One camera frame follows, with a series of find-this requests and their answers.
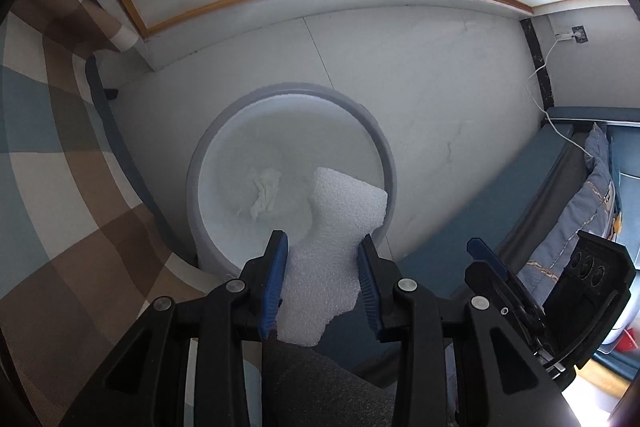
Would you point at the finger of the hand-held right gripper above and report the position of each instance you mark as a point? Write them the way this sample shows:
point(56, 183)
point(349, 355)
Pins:
point(482, 254)

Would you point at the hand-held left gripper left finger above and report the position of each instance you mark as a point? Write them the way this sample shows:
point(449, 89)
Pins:
point(273, 279)

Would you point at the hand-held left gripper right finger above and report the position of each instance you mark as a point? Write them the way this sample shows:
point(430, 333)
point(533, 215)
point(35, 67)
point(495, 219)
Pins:
point(368, 282)

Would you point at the white foam piece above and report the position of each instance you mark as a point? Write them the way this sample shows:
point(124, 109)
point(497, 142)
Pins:
point(330, 267)

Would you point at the round grey trash bin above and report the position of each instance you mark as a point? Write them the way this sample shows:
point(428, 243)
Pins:
point(300, 137)

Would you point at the red plastic object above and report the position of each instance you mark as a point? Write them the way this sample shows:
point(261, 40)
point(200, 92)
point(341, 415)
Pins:
point(625, 341)

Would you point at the crumpled white tissue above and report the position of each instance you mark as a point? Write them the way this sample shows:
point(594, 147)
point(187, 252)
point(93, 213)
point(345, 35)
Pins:
point(265, 194)

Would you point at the blue-grey pillow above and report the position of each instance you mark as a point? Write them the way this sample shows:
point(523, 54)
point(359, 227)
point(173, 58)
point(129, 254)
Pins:
point(595, 187)

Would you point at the person's leg in grey pants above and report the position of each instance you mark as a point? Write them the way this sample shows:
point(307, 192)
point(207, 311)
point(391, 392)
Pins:
point(320, 392)

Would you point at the plaid cloth covered stool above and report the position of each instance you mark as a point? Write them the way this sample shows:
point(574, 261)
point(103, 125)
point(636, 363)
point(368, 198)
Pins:
point(60, 187)

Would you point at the wall socket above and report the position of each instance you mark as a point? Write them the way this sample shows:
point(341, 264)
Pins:
point(580, 34)

